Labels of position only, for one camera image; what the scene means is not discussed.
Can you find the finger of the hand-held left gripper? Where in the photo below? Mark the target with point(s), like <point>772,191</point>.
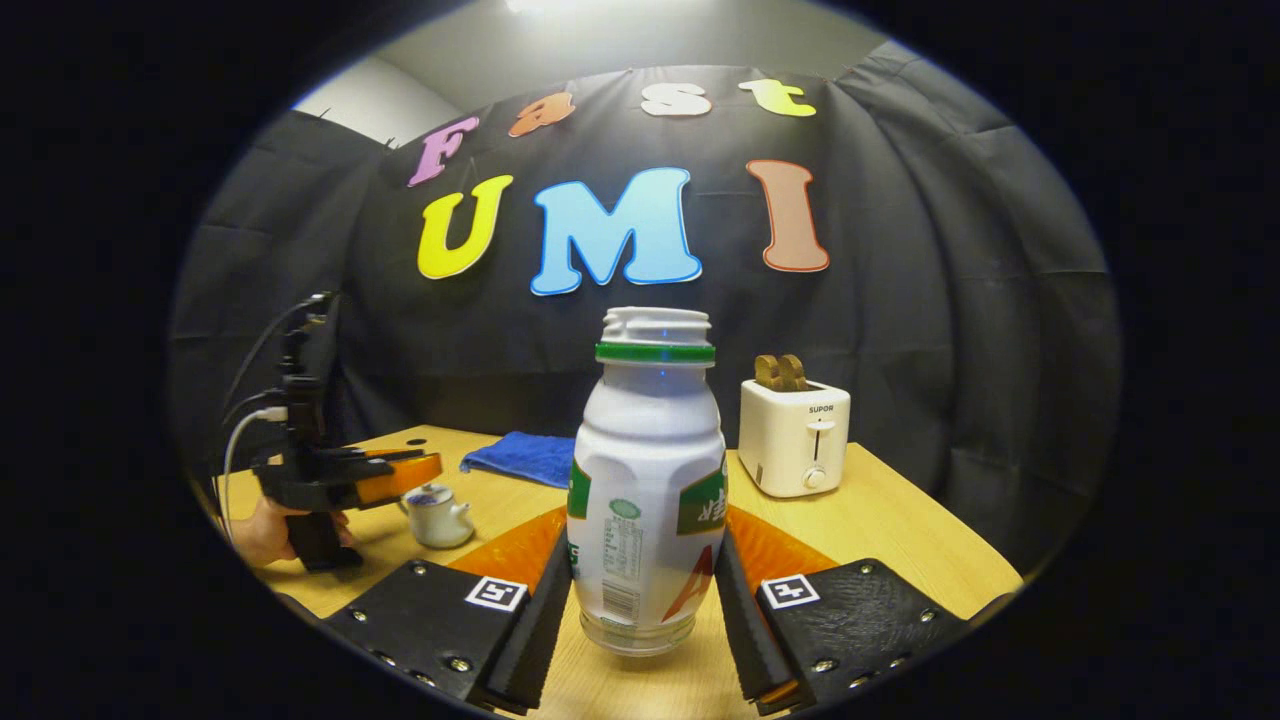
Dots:
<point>400,480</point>
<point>385,456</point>

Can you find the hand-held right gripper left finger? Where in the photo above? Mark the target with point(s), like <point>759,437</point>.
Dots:
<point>540,640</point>

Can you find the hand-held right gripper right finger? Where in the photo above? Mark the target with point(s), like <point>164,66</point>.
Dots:
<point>740,640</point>

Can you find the white toaster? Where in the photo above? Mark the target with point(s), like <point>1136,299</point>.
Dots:
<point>795,440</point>

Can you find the blue folded towel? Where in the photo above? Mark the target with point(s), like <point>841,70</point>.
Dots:
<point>525,458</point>

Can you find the white plastic water bottle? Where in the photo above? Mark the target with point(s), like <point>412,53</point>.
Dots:
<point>645,460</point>

